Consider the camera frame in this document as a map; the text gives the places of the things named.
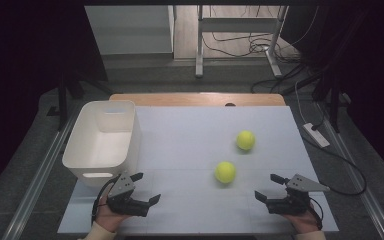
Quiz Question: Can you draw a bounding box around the white power strip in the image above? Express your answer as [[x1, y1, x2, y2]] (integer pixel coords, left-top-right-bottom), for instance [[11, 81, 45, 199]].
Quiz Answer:
[[302, 122, 331, 149]]

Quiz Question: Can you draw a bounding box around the grey metal desk frame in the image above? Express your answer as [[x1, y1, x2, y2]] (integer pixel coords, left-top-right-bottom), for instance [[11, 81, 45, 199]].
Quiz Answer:
[[194, 4, 289, 79]]

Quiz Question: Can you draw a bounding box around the tangle of floor cables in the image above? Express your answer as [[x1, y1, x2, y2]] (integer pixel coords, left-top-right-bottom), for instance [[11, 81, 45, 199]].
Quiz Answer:
[[201, 4, 324, 96]]

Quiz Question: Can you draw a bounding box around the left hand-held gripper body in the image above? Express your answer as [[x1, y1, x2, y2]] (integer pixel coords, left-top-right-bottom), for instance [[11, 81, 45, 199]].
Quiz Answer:
[[105, 171, 151, 218]]

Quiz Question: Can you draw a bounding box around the white plastic bin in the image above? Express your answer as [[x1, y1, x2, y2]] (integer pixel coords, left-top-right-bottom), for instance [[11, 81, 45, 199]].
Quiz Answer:
[[61, 99, 143, 188]]

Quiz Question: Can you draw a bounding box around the person's right hand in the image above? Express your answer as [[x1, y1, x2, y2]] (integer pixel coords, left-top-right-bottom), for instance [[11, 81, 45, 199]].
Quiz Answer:
[[281, 203, 323, 234]]

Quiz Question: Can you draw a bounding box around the black power strip cable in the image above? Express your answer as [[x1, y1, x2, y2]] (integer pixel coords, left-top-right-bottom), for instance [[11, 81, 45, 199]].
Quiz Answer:
[[301, 123, 368, 197]]

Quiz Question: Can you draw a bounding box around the aluminium floor rail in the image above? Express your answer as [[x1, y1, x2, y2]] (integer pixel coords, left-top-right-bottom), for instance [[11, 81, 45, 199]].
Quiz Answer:
[[315, 102, 384, 240], [1, 109, 78, 240]]

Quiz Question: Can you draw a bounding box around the yellow tennis ball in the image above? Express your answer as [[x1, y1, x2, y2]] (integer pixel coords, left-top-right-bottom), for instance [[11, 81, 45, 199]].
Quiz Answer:
[[235, 130, 257, 151], [214, 161, 237, 184]]

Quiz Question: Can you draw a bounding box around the black stand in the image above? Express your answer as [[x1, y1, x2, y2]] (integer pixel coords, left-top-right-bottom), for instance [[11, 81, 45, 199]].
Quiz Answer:
[[46, 71, 114, 132], [313, 71, 345, 134]]

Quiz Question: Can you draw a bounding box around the white table cover board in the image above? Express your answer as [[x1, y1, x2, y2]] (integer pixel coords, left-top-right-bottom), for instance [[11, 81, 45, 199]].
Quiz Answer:
[[57, 105, 340, 234]]

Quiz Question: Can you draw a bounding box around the right hand-held gripper cable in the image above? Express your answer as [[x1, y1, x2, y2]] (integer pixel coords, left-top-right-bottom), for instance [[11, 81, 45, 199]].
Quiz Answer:
[[309, 197, 325, 231]]

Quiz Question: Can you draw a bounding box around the hand-held gripper cable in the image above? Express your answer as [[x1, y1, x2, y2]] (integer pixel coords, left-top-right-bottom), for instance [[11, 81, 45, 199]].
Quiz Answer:
[[90, 174, 122, 225], [309, 197, 325, 231]]

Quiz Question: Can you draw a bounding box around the white cabinet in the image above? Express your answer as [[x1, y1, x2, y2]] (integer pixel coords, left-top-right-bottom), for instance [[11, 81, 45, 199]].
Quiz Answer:
[[84, 4, 176, 56]]

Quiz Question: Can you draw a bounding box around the left hand-held gripper cable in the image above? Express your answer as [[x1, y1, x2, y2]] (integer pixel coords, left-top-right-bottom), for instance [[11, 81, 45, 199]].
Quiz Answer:
[[90, 174, 122, 225]]

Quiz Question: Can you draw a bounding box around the person's left hand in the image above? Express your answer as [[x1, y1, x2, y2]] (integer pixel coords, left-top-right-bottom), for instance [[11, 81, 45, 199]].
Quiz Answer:
[[94, 196, 131, 233]]

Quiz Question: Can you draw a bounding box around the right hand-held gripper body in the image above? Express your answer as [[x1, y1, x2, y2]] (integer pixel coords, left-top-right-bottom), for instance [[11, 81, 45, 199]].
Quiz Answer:
[[265, 173, 331, 215]]

